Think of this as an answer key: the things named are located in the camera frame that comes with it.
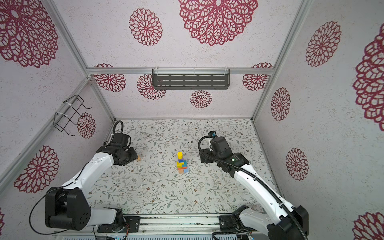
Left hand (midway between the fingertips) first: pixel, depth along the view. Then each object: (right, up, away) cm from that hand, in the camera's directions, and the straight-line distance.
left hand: (134, 159), depth 87 cm
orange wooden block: (+30, -6, +4) cm, 30 cm away
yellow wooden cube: (+26, -4, +2) cm, 27 cm away
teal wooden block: (+30, -4, +3) cm, 30 cm away
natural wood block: (+27, -8, +5) cm, 29 cm away
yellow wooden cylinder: (+27, +3, -4) cm, 28 cm away
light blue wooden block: (+30, -8, +5) cm, 32 cm away
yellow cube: (+26, -4, +2) cm, 27 cm away
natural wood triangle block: (+5, +2, -6) cm, 8 cm away
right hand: (+41, +7, -9) cm, 43 cm away
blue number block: (+27, -1, 0) cm, 27 cm away
